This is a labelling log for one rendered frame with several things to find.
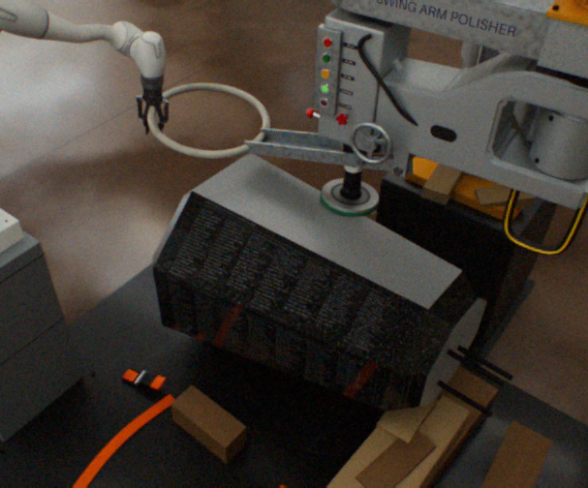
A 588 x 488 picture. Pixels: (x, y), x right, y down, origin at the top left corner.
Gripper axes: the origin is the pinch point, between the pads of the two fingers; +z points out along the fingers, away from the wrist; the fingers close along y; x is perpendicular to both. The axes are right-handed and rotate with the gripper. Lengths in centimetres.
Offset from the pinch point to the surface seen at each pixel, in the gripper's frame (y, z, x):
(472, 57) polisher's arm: 116, -54, 1
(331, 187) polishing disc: 76, -6, -26
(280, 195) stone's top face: 57, -2, -31
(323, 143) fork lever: 69, -19, -17
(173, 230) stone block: 19.4, 13.4, -43.8
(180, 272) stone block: 25, 21, -57
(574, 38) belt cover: 123, -95, -62
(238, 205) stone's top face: 43, -1, -39
